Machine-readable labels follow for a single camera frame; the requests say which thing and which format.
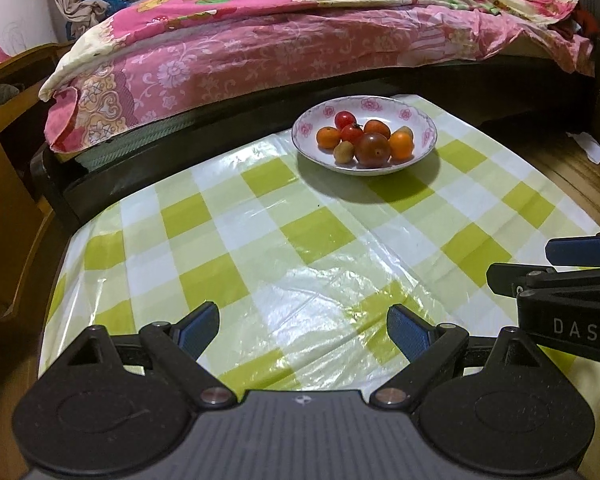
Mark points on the dark bed frame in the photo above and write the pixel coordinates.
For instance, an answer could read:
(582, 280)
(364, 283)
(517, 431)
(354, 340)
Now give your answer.
(130, 180)

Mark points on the grey striped mattress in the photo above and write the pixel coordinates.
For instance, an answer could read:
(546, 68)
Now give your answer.
(130, 147)

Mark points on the wooden nightstand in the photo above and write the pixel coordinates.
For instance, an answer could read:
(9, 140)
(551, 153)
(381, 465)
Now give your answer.
(10, 185)

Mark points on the white floral plate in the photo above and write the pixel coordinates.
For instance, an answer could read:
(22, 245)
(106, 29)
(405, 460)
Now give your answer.
(424, 132)

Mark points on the small brown longan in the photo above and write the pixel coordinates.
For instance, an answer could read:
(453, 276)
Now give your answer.
(406, 130)

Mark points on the green checked plastic tablecloth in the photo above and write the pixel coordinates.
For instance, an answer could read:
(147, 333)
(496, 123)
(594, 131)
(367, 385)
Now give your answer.
(280, 260)

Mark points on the red tomato with stem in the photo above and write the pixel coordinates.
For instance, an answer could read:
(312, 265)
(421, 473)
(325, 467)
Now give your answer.
(351, 134)

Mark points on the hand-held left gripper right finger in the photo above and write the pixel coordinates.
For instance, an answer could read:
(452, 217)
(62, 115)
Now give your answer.
(405, 331)

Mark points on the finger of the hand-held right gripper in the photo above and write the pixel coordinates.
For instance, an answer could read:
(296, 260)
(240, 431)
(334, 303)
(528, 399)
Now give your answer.
(577, 251)
(505, 277)

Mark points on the white paper scrap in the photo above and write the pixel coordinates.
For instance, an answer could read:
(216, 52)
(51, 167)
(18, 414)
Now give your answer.
(587, 146)

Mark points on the small orange mandarin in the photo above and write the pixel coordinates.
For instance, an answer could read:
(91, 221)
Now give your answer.
(377, 128)
(401, 146)
(328, 138)

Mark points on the dark brown-red tomato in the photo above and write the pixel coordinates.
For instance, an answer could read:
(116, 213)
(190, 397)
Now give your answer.
(372, 150)

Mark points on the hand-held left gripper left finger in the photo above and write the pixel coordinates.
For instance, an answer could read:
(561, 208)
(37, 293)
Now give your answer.
(197, 332)

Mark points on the red cloth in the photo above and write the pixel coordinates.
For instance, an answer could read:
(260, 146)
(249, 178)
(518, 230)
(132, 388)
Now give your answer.
(587, 20)

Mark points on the small red cherry tomato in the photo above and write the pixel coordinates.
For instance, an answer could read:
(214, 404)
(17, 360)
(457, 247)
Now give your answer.
(345, 119)

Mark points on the pink floral quilt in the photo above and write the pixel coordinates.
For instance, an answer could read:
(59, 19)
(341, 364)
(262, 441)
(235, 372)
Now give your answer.
(255, 45)

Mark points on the round brown longan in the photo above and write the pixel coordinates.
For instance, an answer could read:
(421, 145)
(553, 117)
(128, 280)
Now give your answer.
(343, 152)

